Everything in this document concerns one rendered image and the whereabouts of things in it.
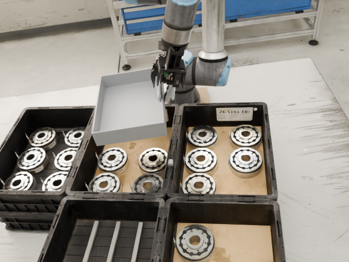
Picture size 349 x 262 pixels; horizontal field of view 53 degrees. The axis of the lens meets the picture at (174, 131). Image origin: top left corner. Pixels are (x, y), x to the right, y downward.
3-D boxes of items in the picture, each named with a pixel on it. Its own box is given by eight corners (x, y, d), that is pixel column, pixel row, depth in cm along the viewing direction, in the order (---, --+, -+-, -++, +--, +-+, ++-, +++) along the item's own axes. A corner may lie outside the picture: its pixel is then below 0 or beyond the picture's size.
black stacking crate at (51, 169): (36, 129, 143) (25, 108, 135) (106, 129, 138) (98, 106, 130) (-11, 214, 115) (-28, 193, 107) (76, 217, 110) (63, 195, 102)
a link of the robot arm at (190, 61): (171, 74, 157) (167, 47, 148) (201, 75, 154) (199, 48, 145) (164, 90, 149) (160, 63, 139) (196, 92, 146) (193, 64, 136)
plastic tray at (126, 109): (104, 88, 119) (100, 76, 115) (163, 78, 118) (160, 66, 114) (96, 146, 99) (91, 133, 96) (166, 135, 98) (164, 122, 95)
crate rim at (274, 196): (180, 108, 127) (179, 103, 125) (266, 106, 122) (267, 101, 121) (166, 202, 99) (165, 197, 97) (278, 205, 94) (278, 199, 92)
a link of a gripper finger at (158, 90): (151, 110, 102) (157, 84, 96) (150, 97, 106) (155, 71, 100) (162, 111, 102) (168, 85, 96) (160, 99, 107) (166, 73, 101)
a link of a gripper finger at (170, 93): (165, 111, 103) (169, 85, 96) (163, 99, 107) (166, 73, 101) (175, 112, 103) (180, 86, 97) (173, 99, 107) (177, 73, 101)
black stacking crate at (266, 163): (184, 128, 133) (180, 105, 126) (264, 127, 129) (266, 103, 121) (172, 220, 105) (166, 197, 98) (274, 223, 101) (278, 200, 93)
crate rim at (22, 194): (26, 111, 137) (24, 106, 135) (101, 109, 132) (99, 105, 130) (-26, 197, 108) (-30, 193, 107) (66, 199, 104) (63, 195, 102)
